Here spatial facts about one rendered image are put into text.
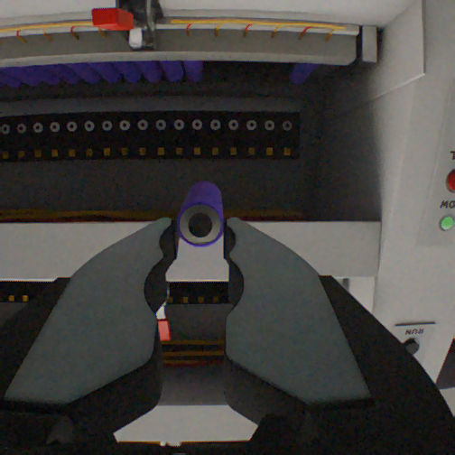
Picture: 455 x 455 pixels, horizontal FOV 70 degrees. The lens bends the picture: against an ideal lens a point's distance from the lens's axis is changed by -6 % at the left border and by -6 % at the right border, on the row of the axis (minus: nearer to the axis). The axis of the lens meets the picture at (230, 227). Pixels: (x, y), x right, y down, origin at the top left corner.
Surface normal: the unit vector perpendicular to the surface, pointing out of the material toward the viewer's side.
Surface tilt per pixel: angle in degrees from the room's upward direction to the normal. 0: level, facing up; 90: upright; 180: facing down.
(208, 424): 106
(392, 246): 90
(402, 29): 90
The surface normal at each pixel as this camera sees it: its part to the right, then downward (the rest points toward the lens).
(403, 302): 0.04, 0.40
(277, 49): 0.05, 0.14
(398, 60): -1.00, 0.00
